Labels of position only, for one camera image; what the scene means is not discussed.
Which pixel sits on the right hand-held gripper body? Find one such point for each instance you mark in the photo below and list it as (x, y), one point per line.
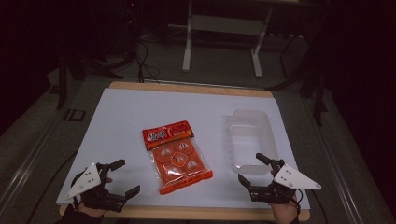
(280, 185)

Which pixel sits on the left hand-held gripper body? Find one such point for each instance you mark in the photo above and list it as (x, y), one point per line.
(93, 183)

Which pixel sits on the clear plastic container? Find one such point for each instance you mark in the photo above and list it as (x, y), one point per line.
(249, 141)

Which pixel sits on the orange snack packet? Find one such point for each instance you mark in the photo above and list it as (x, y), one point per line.
(176, 155)

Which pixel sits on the person's left hand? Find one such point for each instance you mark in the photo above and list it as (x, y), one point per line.
(90, 210)

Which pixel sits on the person's right hand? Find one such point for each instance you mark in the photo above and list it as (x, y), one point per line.
(285, 213)

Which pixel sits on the white table mat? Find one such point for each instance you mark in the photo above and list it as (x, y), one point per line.
(186, 109)

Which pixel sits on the black stand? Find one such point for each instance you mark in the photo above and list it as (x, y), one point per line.
(81, 67)
(311, 77)

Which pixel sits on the white metal stand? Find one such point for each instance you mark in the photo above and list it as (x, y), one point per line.
(224, 34)

